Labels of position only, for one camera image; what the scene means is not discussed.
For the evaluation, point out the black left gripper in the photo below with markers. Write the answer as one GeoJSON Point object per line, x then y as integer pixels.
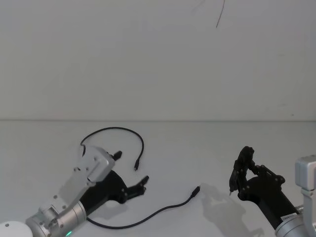
{"type": "Point", "coordinates": [111, 187]}

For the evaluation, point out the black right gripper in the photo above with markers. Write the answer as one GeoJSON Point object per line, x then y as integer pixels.
{"type": "Point", "coordinates": [264, 195]}

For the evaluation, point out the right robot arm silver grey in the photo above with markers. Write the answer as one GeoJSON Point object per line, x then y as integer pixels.
{"type": "Point", "coordinates": [306, 170]}

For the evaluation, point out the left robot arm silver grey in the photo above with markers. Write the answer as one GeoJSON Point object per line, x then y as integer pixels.
{"type": "Point", "coordinates": [98, 163]}

